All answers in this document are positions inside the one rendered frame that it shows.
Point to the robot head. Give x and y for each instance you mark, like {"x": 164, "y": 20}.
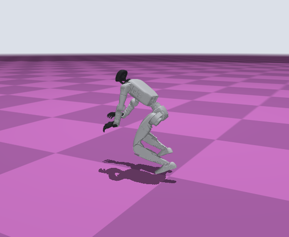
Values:
{"x": 121, "y": 76}

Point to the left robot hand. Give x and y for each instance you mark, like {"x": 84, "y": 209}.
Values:
{"x": 108, "y": 125}

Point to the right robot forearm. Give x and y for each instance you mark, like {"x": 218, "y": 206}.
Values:
{"x": 127, "y": 110}

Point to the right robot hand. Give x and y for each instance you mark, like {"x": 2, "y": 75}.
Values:
{"x": 112, "y": 114}

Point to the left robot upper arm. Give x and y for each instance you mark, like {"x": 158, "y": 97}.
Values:
{"x": 125, "y": 88}

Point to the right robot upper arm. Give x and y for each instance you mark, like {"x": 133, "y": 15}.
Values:
{"x": 134, "y": 102}

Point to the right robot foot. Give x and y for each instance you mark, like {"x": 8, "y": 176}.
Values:
{"x": 164, "y": 152}

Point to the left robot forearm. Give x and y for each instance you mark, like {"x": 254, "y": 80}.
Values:
{"x": 117, "y": 118}

